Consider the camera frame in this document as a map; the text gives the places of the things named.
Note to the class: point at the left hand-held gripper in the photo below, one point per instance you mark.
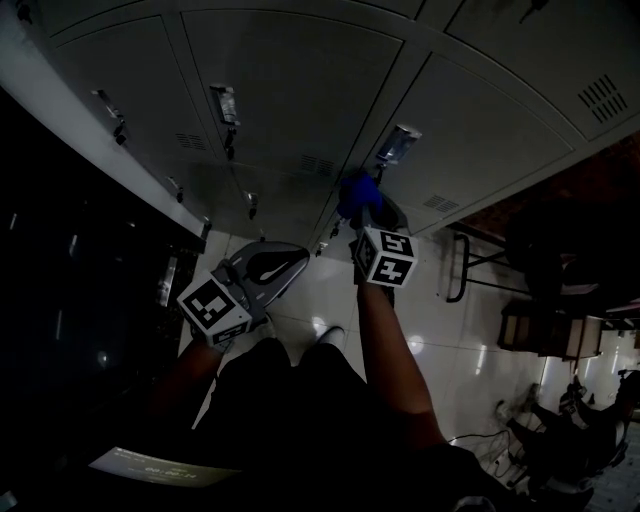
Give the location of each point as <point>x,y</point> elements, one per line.
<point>210,307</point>

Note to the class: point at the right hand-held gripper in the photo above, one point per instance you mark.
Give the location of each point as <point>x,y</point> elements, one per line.
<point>387,257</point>

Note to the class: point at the blue cloth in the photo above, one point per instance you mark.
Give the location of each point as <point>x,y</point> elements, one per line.
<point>360,195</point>

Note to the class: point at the grey metal locker door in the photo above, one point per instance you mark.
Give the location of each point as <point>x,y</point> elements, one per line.
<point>475,130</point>

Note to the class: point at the person's right forearm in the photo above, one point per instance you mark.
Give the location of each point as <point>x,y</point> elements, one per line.
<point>390,360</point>

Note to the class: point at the person's left forearm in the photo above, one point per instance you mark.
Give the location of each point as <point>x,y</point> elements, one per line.
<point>185,370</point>

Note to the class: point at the person's left shoe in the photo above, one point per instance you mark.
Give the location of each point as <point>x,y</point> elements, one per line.
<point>266,327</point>

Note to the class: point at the person's shoe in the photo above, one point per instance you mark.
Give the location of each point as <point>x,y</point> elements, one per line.
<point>266,327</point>
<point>331,336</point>

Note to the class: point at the person's right shoe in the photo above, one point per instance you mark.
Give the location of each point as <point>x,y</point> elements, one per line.
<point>331,336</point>

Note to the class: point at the person's black clothing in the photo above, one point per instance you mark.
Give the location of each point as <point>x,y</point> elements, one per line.
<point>300,425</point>

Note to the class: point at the brown wooden stool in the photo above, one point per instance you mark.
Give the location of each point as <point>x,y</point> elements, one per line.
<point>545,330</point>

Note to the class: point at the black tablet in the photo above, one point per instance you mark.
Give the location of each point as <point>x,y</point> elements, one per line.
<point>165,467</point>

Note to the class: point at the white plug adapter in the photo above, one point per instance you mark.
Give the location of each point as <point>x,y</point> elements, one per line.
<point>501,410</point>

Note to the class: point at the black metal table frame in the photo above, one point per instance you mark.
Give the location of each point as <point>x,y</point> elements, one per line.
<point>468,260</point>

